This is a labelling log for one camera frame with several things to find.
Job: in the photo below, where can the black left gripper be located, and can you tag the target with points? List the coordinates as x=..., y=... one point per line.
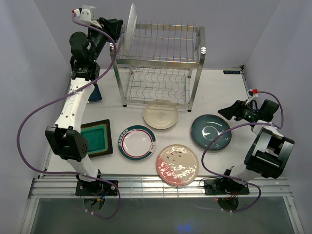
x=112, y=26

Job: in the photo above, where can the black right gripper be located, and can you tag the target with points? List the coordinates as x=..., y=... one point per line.
x=237, y=109

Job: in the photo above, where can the red and teal plate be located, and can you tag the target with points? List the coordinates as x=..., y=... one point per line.
x=130, y=29

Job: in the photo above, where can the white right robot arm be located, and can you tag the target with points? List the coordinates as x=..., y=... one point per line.
x=268, y=154

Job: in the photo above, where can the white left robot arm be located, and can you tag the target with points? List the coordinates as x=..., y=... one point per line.
x=64, y=137

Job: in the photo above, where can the stainless steel dish rack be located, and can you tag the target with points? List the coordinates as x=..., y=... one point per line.
x=163, y=64

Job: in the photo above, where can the dark blue irregular dish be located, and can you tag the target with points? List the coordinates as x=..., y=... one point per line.
x=95, y=95

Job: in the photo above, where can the dark teal blossom plate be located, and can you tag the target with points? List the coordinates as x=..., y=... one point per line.
x=206, y=128

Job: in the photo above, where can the cream bear plate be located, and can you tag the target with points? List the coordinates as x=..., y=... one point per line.
x=160, y=114

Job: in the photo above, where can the cream and pink branch plate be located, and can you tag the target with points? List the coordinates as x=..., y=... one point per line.
x=177, y=165

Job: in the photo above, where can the white green red rimmed plate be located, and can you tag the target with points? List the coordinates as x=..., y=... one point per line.
x=136, y=142

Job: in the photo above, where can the square black teal plate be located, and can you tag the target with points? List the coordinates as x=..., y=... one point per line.
x=98, y=135

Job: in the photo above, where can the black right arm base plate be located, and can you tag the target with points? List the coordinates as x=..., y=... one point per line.
x=224, y=186

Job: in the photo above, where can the aluminium front rail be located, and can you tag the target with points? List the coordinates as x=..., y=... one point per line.
x=147, y=187

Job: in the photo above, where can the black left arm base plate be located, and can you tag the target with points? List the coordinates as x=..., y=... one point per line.
x=94, y=188

